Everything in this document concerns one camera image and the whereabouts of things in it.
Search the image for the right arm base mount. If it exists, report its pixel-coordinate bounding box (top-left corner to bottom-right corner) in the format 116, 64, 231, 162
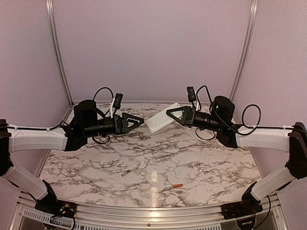
221, 182, 263, 219

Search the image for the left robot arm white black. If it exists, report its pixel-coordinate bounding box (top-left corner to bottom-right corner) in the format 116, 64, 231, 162
0, 100, 144, 213

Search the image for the aluminium frame post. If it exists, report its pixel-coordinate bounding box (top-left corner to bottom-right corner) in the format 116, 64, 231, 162
230, 0, 259, 102
46, 0, 73, 106

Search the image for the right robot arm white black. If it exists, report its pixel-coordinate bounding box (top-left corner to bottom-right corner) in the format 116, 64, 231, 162
166, 96, 307, 215

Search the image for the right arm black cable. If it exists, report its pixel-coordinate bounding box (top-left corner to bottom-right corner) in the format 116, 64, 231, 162
195, 85, 295, 141

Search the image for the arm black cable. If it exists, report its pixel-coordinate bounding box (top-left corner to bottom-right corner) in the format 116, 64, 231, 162
45, 86, 116, 144
195, 85, 295, 141

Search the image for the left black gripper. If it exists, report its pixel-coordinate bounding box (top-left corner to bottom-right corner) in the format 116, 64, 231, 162
83, 112, 144, 138

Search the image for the gold AAA battery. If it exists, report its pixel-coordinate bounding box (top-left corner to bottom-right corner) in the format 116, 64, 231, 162
121, 170, 131, 177

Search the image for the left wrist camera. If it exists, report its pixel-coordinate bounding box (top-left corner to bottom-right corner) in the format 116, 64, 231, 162
113, 93, 123, 109

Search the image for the left aluminium frame post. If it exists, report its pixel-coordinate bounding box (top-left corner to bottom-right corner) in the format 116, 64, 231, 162
46, 0, 73, 106

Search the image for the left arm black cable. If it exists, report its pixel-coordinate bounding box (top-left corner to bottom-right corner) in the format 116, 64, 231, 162
45, 86, 116, 144

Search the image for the white remote control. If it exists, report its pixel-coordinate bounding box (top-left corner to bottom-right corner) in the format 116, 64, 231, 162
146, 103, 180, 134

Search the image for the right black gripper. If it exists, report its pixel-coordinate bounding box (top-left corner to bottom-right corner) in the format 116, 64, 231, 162
166, 105, 224, 132

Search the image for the right aluminium frame post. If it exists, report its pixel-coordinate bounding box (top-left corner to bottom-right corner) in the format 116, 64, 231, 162
230, 0, 259, 102

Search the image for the front aluminium frame rail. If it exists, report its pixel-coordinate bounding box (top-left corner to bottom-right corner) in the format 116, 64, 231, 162
9, 192, 288, 230

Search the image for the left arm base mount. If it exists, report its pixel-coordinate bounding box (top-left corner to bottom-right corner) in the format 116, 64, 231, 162
35, 180, 77, 218

